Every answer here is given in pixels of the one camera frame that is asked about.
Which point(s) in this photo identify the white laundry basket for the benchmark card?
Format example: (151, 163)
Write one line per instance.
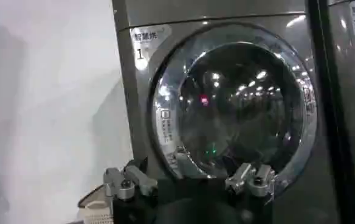
(96, 207)

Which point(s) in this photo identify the round glass dryer door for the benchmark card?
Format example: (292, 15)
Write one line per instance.
(232, 106)

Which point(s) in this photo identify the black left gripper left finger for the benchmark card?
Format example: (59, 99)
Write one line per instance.
(126, 182)

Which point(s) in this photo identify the grey dryer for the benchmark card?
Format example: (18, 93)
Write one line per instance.
(352, 100)

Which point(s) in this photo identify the grey dryer numbered one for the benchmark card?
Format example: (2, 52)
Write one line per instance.
(220, 109)

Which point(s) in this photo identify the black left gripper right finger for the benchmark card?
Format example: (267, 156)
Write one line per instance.
(256, 182)

